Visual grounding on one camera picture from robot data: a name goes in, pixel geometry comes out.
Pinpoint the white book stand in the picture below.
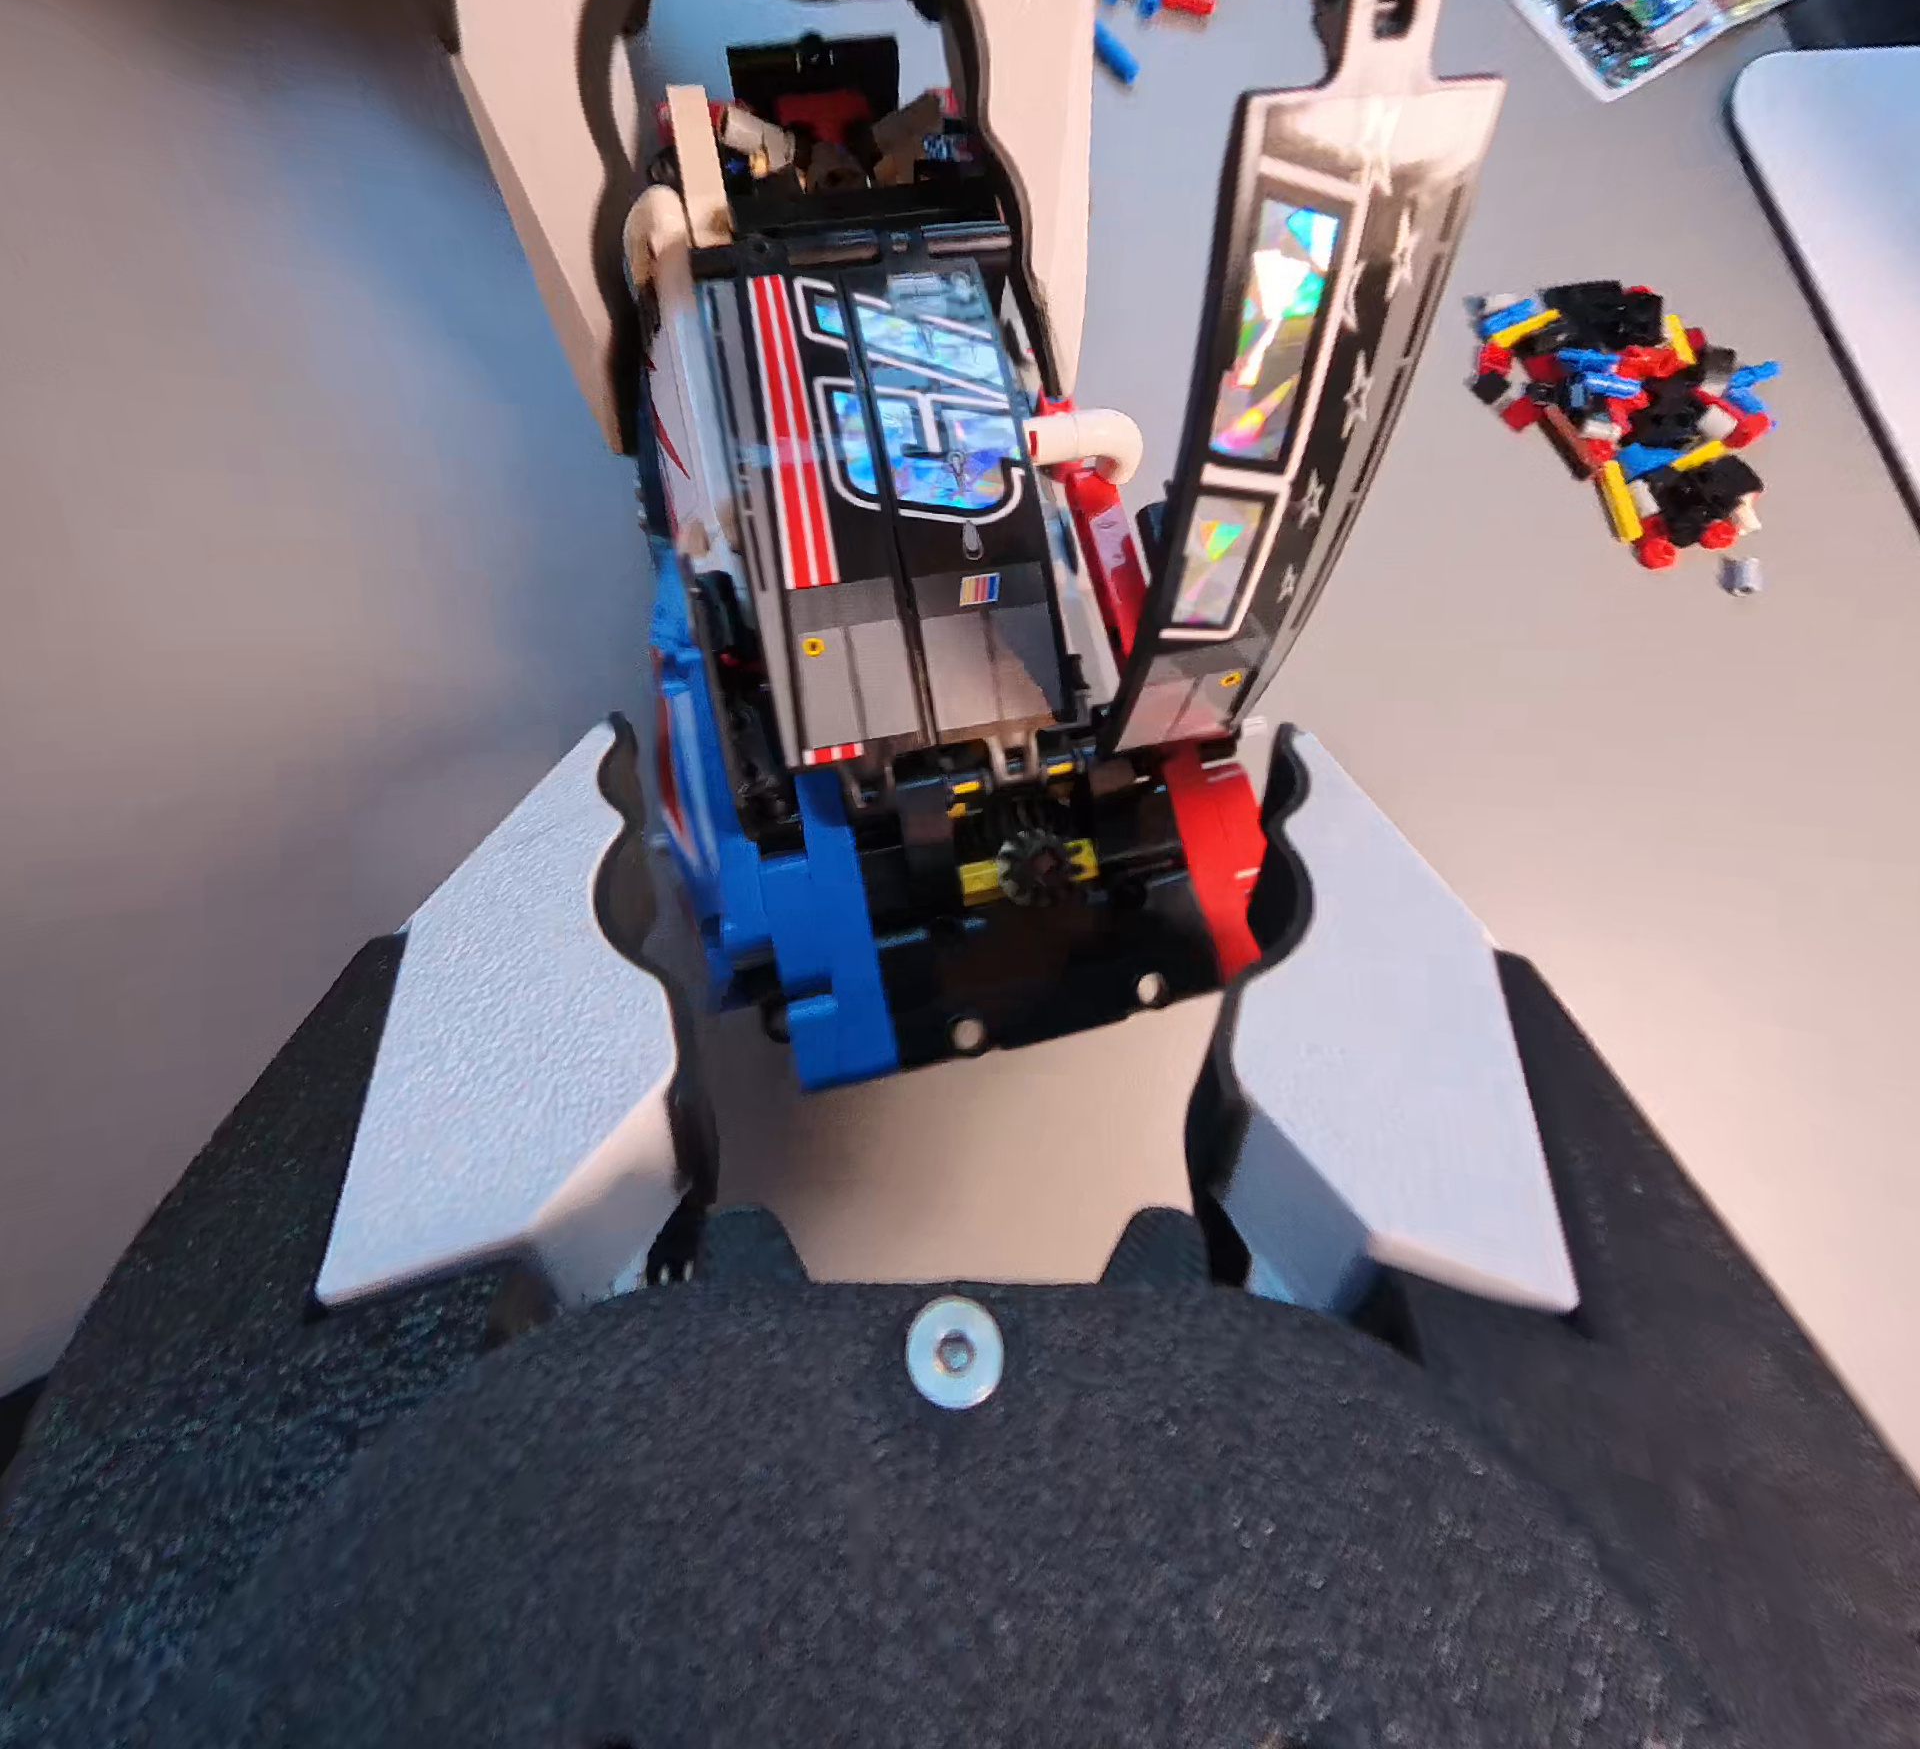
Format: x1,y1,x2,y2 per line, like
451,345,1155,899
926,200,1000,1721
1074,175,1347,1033
1728,47,1920,521

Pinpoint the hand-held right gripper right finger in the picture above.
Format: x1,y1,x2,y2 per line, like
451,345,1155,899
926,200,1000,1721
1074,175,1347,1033
1185,724,1581,1316

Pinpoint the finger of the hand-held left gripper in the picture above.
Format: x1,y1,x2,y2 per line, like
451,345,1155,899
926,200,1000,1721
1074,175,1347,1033
882,0,1106,401
433,0,662,456

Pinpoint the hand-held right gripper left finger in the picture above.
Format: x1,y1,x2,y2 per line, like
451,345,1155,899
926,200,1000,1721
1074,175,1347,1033
312,715,722,1309

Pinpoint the lego race car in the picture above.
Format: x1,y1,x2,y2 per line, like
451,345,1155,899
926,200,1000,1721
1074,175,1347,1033
622,0,1508,1095

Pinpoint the pile of mixed lego pieces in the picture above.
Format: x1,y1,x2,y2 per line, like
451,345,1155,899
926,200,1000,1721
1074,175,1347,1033
1460,280,1781,600

